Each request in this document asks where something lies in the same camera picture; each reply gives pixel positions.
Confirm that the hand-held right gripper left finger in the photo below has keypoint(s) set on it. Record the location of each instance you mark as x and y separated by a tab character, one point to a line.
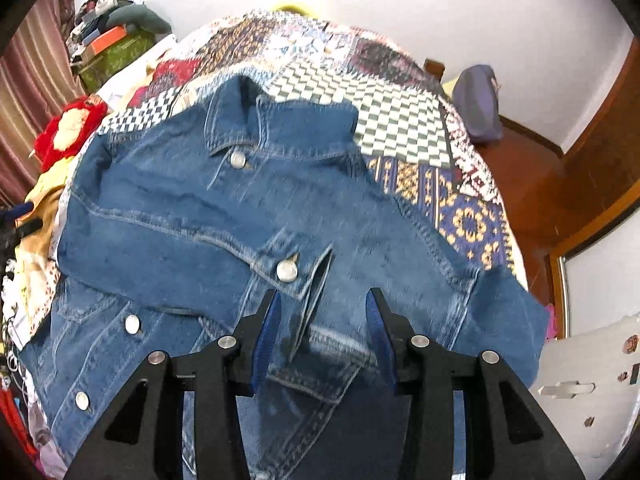
265	340

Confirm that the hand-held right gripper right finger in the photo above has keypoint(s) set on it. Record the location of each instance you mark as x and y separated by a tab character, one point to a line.
381	340

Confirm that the blue denim jacket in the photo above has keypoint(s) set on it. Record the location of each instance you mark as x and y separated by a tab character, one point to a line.
200	200

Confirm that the patchwork printed blanket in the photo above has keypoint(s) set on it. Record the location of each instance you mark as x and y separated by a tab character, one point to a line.
400	125

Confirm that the purple bag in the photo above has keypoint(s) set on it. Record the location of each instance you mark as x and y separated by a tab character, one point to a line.
477	105

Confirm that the yellow cloth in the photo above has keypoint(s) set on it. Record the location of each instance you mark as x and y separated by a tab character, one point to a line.
45	190

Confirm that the red crochet cloth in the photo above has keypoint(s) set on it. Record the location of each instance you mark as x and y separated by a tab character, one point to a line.
50	137

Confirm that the wooden door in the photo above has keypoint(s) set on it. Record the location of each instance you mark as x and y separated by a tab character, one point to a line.
607	125

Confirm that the green patterned box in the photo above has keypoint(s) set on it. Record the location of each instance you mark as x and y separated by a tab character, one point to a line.
117	62

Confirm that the yellow pillow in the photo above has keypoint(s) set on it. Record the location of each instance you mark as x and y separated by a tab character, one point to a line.
290	7

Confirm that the orange box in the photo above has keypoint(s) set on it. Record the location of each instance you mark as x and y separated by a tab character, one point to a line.
107	40

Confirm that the striped maroon curtain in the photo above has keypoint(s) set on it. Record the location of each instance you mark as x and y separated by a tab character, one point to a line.
30	85

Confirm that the pile of assorted clutter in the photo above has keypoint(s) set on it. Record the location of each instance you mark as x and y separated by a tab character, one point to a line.
95	12

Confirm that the wooden bed post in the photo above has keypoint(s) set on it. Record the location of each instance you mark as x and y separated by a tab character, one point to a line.
434	69

